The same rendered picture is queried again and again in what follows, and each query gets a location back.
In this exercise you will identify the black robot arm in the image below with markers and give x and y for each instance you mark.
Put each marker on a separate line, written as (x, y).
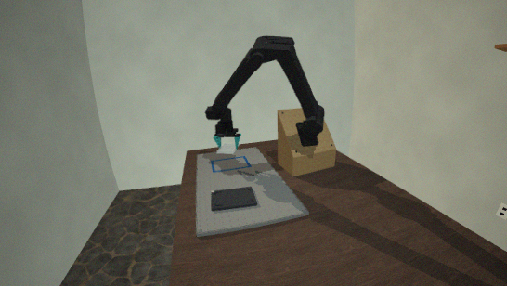
(265, 49)

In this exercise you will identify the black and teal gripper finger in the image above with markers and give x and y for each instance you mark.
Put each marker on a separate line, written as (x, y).
(217, 139)
(237, 139)

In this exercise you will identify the white well plate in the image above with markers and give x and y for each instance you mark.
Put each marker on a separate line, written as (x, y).
(227, 148)

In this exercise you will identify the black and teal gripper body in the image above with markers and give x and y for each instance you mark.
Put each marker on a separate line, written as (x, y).
(233, 133)

